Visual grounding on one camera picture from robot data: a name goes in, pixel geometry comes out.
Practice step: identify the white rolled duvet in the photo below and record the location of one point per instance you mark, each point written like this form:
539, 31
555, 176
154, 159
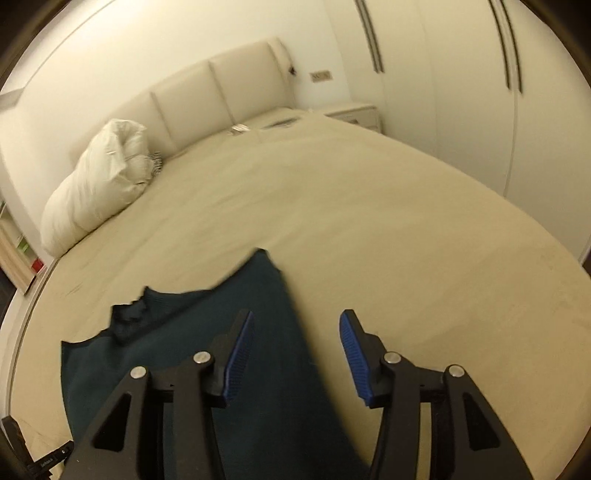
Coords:
112, 172

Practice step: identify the white wardrobe with handles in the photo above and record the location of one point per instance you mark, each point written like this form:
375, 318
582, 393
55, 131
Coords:
485, 86

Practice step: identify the dark green knit sweater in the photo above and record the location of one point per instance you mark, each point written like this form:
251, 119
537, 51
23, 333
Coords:
280, 425

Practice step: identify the beige bed mattress sheet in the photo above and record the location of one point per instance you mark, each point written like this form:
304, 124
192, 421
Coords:
441, 267

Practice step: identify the striped cloth by duvet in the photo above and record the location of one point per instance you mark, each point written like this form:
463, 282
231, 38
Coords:
156, 162

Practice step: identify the white bedside table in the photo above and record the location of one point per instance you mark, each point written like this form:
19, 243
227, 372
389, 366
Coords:
362, 114

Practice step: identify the wall switch plate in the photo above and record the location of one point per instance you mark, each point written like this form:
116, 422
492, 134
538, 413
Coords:
321, 76

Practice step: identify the cream padded headboard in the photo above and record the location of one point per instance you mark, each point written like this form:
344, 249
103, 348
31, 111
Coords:
207, 97

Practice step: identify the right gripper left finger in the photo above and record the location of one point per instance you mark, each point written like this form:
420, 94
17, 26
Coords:
125, 440

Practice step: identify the small white item on bed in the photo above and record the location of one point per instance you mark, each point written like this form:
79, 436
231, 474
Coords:
239, 129

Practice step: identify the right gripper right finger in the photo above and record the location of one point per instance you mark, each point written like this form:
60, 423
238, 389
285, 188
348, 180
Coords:
468, 439

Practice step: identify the wooden bookshelf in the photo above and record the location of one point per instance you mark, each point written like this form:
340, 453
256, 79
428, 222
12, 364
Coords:
19, 261

